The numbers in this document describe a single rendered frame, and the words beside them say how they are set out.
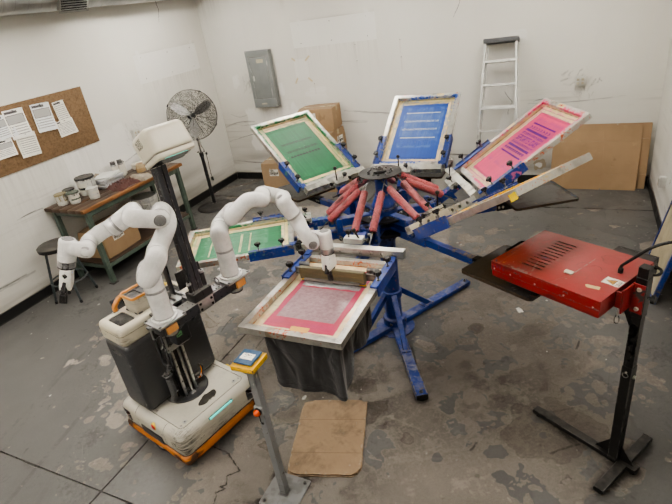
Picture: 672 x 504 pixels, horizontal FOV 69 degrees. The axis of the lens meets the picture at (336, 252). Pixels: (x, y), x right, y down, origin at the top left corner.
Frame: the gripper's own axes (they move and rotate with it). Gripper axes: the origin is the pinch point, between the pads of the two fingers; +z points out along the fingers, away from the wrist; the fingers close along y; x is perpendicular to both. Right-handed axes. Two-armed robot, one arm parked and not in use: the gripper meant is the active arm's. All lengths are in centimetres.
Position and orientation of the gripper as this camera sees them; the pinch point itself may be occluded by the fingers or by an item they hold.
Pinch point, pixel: (331, 275)
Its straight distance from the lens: 281.4
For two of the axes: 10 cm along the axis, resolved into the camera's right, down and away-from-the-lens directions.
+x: 9.0, 0.7, -4.3
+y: -4.1, 4.7, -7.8
